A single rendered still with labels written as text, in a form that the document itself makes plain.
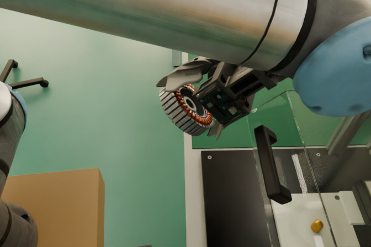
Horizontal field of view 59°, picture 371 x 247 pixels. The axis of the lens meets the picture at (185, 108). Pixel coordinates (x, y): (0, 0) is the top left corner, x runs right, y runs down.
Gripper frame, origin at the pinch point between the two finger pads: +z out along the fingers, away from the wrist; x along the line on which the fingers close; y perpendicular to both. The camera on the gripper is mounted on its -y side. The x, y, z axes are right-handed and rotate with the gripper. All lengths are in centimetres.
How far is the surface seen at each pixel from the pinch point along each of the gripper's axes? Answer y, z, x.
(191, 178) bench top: -3.2, 17.1, 16.7
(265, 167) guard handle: 13.2, -13.6, 8.6
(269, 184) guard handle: 15.5, -13.9, 9.4
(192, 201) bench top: 2.0, 16.5, 18.7
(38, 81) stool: -82, 136, -37
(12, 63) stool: -91, 152, -58
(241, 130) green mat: -20.6, 9.7, 20.9
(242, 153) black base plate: -12.0, 8.1, 21.8
